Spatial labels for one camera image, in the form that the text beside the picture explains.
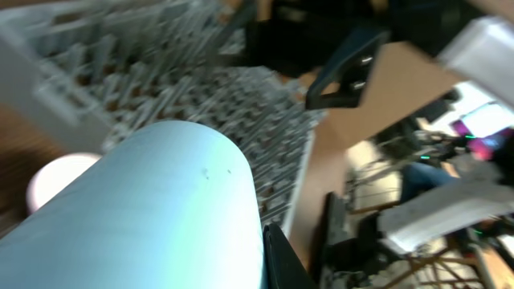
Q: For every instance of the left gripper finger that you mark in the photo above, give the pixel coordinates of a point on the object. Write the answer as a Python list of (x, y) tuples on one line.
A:
[(284, 269)]

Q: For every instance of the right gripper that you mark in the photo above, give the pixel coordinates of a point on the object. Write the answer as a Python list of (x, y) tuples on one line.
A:
[(346, 51)]

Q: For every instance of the pink cup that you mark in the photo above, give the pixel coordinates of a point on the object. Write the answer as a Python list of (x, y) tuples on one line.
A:
[(55, 176)]

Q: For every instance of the light blue cup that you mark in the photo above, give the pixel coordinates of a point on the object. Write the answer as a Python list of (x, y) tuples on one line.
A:
[(172, 206)]

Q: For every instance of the grey dishwasher rack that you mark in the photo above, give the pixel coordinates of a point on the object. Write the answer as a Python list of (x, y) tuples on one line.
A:
[(90, 73)]

